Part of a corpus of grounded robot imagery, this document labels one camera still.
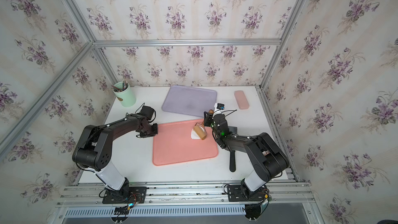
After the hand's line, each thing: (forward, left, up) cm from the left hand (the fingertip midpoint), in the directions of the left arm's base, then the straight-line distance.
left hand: (157, 134), depth 94 cm
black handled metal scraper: (-13, -45, +2) cm, 47 cm away
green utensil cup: (+22, +23, +14) cm, 34 cm away
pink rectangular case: (+28, -58, +1) cm, 65 cm away
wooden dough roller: (+1, -27, +4) cm, 27 cm away
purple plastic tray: (+26, -20, +1) cm, 33 cm away
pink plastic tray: (-6, -11, -2) cm, 12 cm away
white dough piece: (-1, -23, +1) cm, 23 cm away
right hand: (+7, -31, +12) cm, 34 cm away
